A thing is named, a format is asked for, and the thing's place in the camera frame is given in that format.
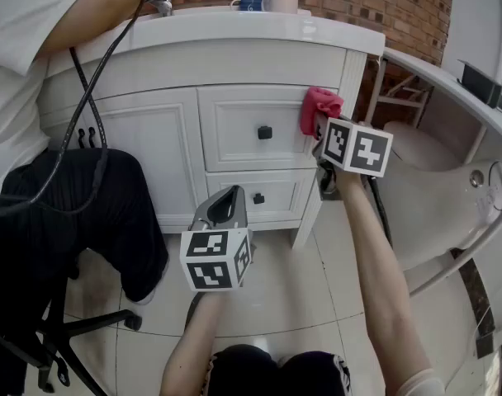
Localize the red cloth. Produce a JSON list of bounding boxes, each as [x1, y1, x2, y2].
[[299, 86, 345, 140]]

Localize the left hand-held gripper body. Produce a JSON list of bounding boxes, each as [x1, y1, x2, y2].
[[179, 215, 259, 293]]

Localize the shallow white drawer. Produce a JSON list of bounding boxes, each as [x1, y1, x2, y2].
[[204, 168, 319, 225]]

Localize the person's black trousers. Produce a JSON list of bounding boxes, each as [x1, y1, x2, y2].
[[206, 342, 353, 396]]

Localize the person's white sleeve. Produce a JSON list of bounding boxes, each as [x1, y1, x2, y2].
[[397, 367, 447, 396]]

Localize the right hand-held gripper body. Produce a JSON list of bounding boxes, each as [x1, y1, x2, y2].
[[311, 115, 395, 202]]

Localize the person's left forearm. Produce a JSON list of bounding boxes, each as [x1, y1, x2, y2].
[[159, 290, 236, 396]]

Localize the white vanity cabinet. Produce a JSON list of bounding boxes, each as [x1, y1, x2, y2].
[[36, 5, 387, 251]]

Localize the chrome faucet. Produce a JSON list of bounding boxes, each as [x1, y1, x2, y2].
[[148, 0, 174, 18]]

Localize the pale pink mug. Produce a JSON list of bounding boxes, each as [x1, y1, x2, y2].
[[260, 0, 300, 16]]

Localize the person's right forearm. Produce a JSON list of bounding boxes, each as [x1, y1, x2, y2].
[[334, 171, 447, 396]]

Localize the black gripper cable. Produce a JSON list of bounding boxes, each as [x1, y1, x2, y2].
[[366, 175, 395, 249], [184, 291, 207, 332]]

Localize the black office chair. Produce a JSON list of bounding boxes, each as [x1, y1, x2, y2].
[[0, 253, 144, 396]]

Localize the white cabinet door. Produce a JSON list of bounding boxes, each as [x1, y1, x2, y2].
[[40, 107, 90, 150], [89, 87, 211, 224]]

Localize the blue mug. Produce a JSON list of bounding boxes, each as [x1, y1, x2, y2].
[[230, 0, 266, 13]]

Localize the black box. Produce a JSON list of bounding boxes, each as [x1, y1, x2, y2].
[[456, 59, 502, 117]]

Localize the tall white drawer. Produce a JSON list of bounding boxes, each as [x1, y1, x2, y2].
[[196, 83, 319, 173]]

